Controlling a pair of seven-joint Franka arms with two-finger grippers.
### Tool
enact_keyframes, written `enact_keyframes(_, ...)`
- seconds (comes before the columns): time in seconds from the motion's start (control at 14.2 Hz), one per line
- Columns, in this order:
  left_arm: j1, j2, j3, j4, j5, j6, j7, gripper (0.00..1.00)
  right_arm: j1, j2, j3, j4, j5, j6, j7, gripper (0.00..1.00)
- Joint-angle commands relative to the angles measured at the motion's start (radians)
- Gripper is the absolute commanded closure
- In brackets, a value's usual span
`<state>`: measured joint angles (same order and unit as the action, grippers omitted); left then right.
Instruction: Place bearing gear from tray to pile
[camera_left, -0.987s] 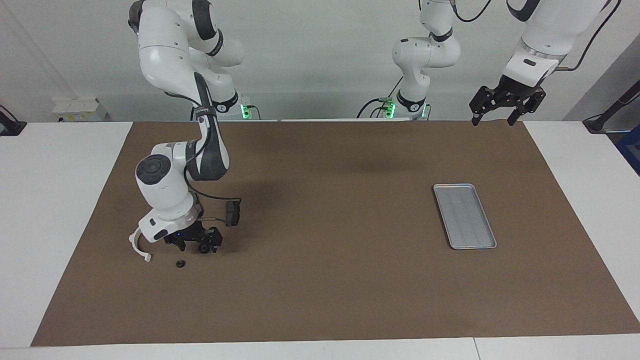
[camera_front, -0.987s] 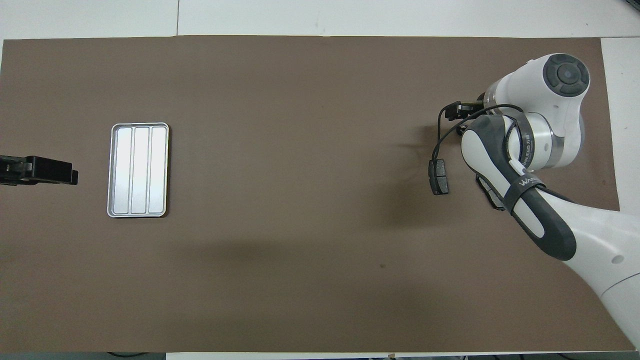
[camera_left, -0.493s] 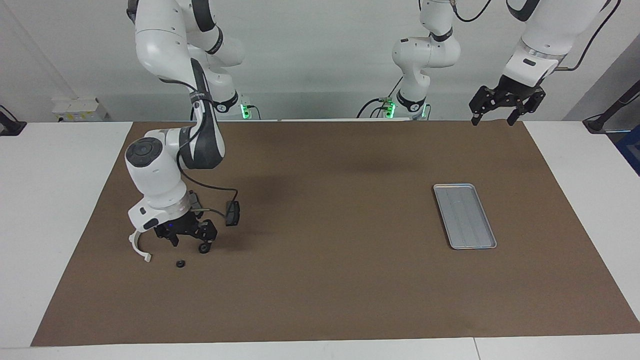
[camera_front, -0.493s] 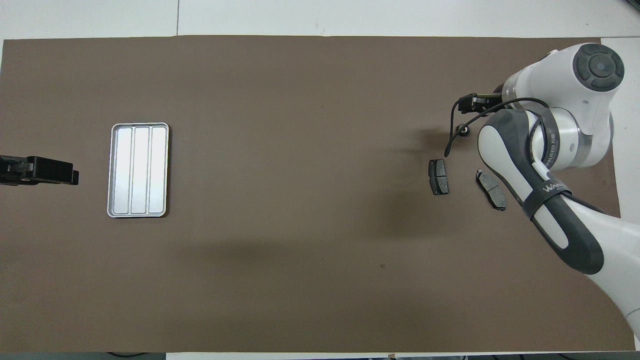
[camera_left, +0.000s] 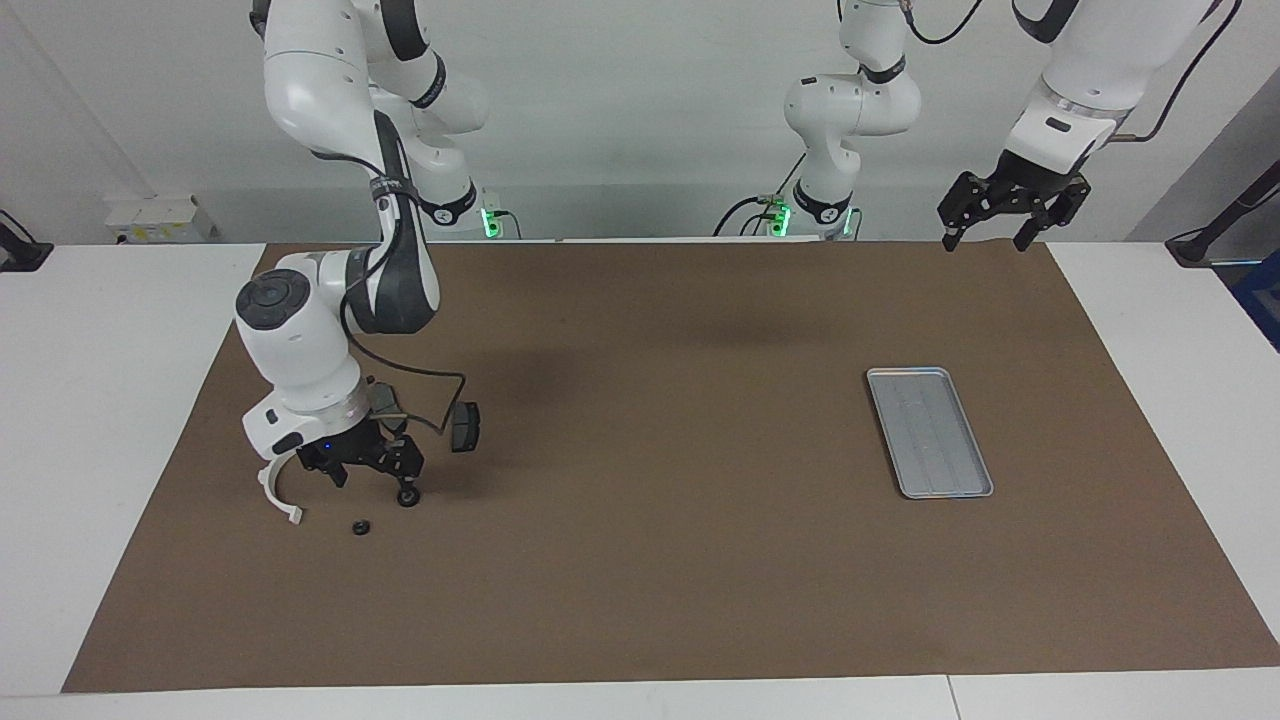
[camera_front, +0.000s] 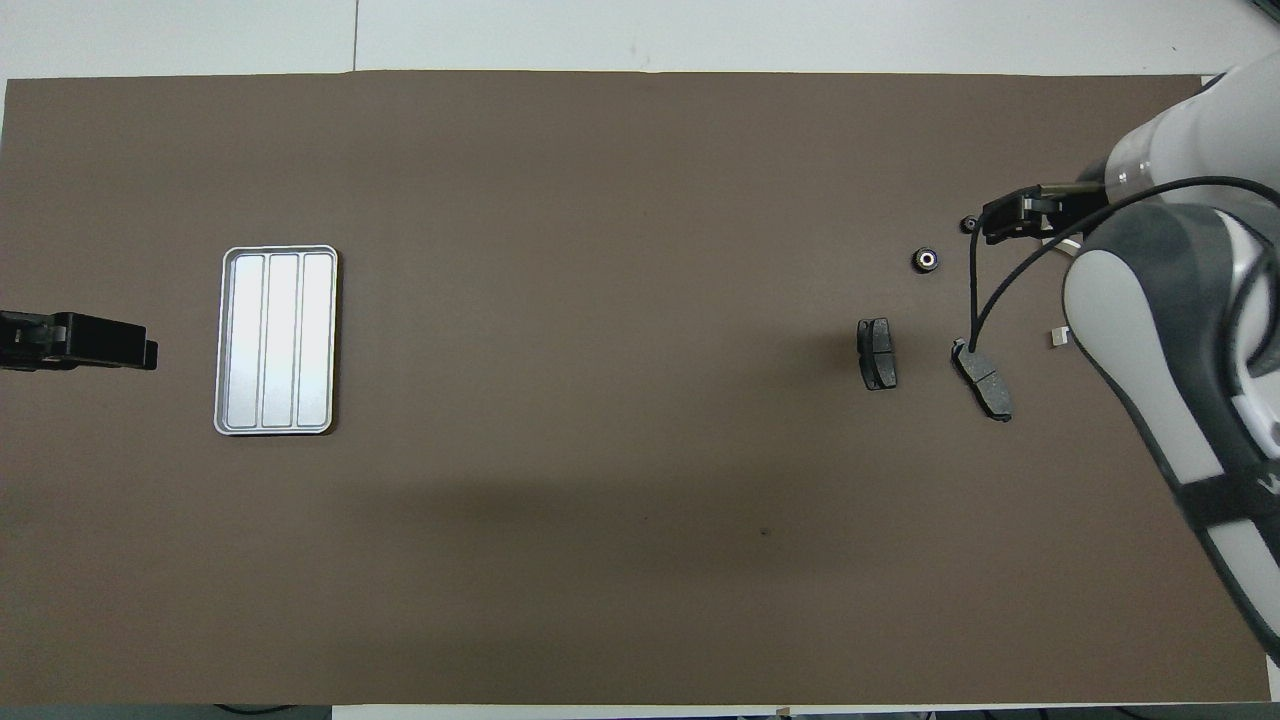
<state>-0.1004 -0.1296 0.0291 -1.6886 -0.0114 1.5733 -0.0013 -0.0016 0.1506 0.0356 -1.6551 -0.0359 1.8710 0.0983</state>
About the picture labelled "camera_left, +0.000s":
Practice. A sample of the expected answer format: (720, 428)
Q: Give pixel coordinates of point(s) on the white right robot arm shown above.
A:
(300, 350)

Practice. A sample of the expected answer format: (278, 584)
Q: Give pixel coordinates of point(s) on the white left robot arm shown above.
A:
(850, 110)

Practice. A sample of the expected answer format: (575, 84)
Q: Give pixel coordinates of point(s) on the black table clamp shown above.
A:
(20, 252)

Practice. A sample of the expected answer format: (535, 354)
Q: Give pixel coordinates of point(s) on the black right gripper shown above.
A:
(365, 450)

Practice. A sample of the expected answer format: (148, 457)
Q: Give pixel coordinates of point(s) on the white curved plastic bracket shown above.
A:
(268, 492)

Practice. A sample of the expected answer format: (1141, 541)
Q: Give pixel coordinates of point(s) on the silver metal tray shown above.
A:
(930, 435)

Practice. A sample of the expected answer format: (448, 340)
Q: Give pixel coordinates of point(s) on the blue crate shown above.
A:
(1262, 300)

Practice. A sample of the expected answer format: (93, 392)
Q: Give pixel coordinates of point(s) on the black stand with foot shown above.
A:
(1195, 248)

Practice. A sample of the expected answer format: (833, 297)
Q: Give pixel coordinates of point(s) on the dark curved brake pad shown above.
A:
(385, 398)

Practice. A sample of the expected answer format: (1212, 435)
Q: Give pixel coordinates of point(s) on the white power strip box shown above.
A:
(155, 218)

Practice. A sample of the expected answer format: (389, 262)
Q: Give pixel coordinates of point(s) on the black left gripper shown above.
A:
(1030, 188)

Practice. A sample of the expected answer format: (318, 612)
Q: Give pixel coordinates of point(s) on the dark rectangular brake pad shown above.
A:
(465, 426)

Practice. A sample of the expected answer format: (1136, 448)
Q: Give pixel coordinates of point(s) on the brown paper table mat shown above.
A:
(650, 560)

